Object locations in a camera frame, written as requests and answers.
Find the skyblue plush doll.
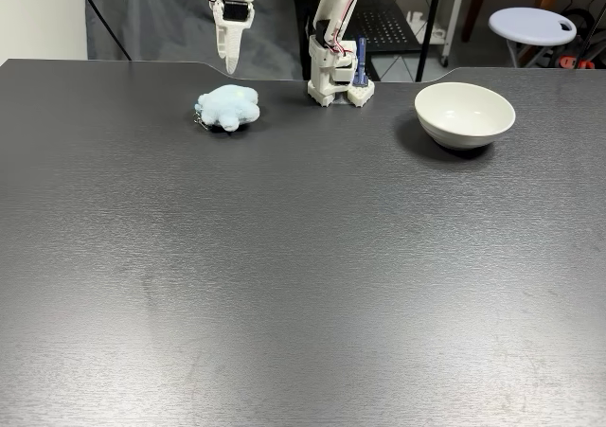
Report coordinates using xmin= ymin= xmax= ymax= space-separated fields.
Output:
xmin=191 ymin=84 xmax=263 ymax=133

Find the white bowl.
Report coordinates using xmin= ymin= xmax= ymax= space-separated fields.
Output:
xmin=414 ymin=81 xmax=517 ymax=151

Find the grey cloth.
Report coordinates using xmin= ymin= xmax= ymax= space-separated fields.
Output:
xmin=84 ymin=0 xmax=305 ymax=81

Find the black stand pole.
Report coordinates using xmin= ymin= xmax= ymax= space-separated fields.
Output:
xmin=69 ymin=0 xmax=134 ymax=62

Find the blue table clamp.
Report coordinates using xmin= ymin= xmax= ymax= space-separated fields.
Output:
xmin=353 ymin=37 xmax=371 ymax=88

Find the black perforated metal shelf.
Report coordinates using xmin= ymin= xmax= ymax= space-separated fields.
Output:
xmin=293 ymin=0 xmax=456 ymax=83

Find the brown wooden furniture leg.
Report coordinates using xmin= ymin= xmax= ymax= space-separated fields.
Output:
xmin=461 ymin=0 xmax=567 ymax=44

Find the white round stool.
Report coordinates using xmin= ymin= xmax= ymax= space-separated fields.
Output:
xmin=488 ymin=7 xmax=579 ymax=69

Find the white cart frame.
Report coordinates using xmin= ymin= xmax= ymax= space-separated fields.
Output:
xmin=428 ymin=0 xmax=471 ymax=67

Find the black coiled cable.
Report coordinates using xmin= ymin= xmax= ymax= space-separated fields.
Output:
xmin=561 ymin=7 xmax=597 ymax=38

